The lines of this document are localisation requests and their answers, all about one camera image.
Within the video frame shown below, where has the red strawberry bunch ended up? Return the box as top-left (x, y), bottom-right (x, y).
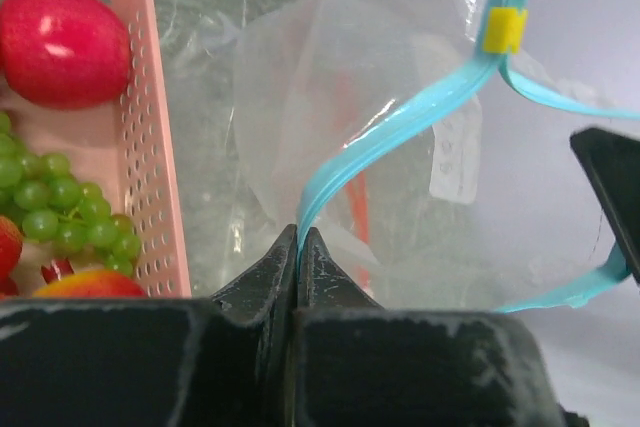
top-left (1, 216), bottom-right (74, 299)

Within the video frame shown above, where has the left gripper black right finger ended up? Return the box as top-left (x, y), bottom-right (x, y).
top-left (294, 230), bottom-right (565, 426)

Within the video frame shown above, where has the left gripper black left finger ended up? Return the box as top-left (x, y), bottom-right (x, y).
top-left (1, 226), bottom-right (297, 426)

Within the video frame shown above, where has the yellow-red peach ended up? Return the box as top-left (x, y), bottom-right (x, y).
top-left (32, 269), bottom-right (146, 298)

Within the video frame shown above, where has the pink perforated plastic basket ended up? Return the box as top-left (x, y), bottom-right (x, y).
top-left (1, 0), bottom-right (191, 297)

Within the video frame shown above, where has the clear blue-zipper zip bag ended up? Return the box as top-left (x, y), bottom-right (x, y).
top-left (233, 0), bottom-right (639, 312)

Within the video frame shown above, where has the green grape bunch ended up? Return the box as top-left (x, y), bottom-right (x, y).
top-left (1, 112), bottom-right (142, 276)

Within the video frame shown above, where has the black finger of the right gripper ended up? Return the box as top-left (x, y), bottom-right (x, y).
top-left (570, 127), bottom-right (639, 280)

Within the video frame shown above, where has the pink-red apple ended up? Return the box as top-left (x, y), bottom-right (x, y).
top-left (1, 0), bottom-right (131, 110)

